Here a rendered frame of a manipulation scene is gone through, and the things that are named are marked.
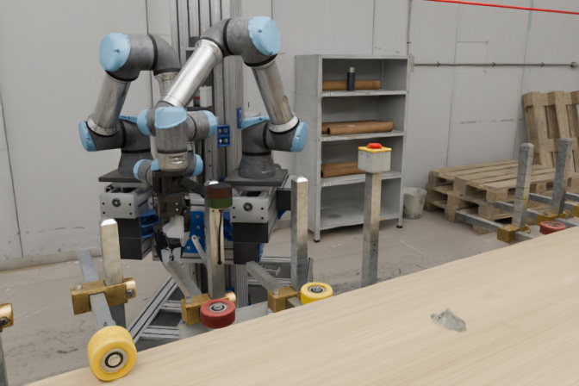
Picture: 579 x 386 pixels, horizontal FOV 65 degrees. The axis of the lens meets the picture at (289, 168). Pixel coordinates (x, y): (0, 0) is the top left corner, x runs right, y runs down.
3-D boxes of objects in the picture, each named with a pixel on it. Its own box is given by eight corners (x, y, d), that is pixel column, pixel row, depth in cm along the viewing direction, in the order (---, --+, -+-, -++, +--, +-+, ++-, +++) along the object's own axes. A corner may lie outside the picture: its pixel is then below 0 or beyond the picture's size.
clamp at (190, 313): (181, 316, 119) (180, 299, 118) (229, 304, 126) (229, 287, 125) (188, 327, 114) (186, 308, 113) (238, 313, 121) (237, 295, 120)
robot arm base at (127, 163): (127, 166, 195) (126, 144, 193) (162, 167, 194) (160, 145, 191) (110, 175, 180) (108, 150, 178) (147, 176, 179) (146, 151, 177)
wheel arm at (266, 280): (245, 272, 153) (245, 261, 152) (254, 270, 155) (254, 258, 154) (314, 339, 116) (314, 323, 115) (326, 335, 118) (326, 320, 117)
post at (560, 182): (544, 248, 196) (559, 137, 185) (550, 246, 198) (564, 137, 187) (553, 251, 193) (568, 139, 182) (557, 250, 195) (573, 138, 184)
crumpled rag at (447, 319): (424, 314, 105) (425, 304, 105) (450, 310, 107) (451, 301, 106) (446, 335, 97) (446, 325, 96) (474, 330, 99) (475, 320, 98)
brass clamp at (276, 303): (266, 306, 132) (266, 289, 131) (306, 295, 139) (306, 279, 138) (276, 315, 127) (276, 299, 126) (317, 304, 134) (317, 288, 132)
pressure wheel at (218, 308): (197, 345, 111) (196, 301, 109) (228, 335, 115) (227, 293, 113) (208, 363, 105) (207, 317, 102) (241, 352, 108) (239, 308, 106)
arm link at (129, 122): (156, 147, 184) (154, 114, 181) (124, 152, 176) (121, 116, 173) (143, 144, 193) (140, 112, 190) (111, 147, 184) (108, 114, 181)
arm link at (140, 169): (163, 177, 158) (179, 183, 150) (132, 183, 150) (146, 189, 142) (161, 155, 156) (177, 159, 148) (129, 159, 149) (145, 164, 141)
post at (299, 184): (290, 332, 137) (290, 176, 126) (301, 328, 139) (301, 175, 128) (296, 338, 134) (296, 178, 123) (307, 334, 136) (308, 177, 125)
